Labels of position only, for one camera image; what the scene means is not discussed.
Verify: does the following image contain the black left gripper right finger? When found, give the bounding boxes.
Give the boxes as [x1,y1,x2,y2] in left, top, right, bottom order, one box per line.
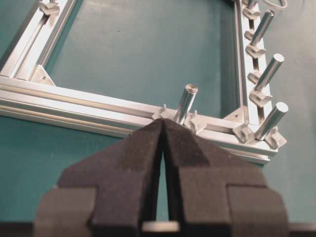
[162,119,289,237]

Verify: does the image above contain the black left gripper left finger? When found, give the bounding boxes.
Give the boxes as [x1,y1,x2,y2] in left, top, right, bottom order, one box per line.
[34,119,163,237]

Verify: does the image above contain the steel pin top left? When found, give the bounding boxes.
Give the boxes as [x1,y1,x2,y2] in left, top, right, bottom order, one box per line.
[174,83,198,125]

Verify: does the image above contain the steel pin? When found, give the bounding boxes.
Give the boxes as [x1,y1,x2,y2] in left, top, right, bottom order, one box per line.
[174,83,198,125]
[254,53,284,91]
[250,10,275,46]

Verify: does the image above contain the steel pin corner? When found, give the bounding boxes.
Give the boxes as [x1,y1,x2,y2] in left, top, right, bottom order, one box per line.
[255,102,288,140]

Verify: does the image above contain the steel pin lower side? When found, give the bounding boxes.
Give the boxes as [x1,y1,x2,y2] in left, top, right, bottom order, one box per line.
[254,53,284,91]

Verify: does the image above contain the steel pin upper side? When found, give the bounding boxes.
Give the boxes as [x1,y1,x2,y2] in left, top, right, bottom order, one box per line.
[250,10,275,46]

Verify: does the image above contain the aluminium extrusion frame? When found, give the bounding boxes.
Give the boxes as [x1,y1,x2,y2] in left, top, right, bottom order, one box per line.
[0,0,286,164]

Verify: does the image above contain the white ethernet cable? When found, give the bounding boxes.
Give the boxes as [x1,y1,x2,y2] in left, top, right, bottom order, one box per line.
[261,0,288,10]

